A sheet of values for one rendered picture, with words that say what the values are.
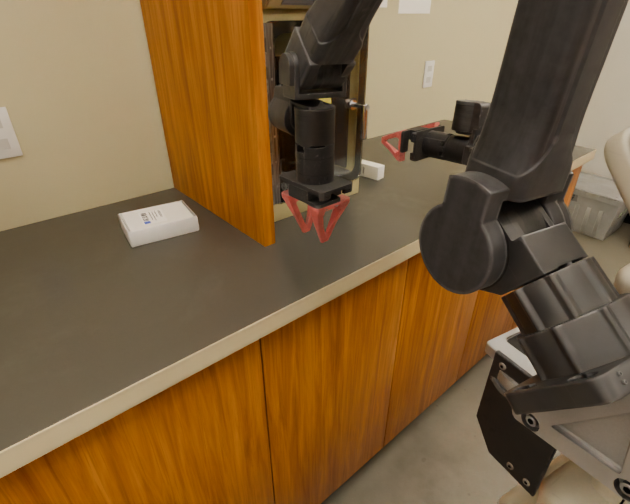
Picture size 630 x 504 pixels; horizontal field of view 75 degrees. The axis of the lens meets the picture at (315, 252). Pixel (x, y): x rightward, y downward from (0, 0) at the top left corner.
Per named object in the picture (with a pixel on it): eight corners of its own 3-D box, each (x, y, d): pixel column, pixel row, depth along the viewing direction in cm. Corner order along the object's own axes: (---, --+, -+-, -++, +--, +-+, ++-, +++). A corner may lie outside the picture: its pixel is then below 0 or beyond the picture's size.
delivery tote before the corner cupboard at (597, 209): (522, 216, 327) (533, 176, 310) (547, 203, 349) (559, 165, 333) (606, 245, 286) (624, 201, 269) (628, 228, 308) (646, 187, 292)
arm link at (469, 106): (482, 170, 78) (509, 166, 82) (496, 106, 73) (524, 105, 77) (434, 157, 87) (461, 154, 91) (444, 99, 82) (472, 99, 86)
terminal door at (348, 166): (272, 205, 101) (262, 20, 81) (358, 177, 119) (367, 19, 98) (274, 206, 101) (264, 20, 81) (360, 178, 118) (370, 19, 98)
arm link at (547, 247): (556, 294, 28) (600, 274, 30) (481, 173, 31) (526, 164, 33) (471, 330, 36) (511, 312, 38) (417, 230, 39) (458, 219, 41)
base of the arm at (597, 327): (614, 403, 23) (713, 335, 28) (537, 278, 26) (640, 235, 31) (509, 415, 31) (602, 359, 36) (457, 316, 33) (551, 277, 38)
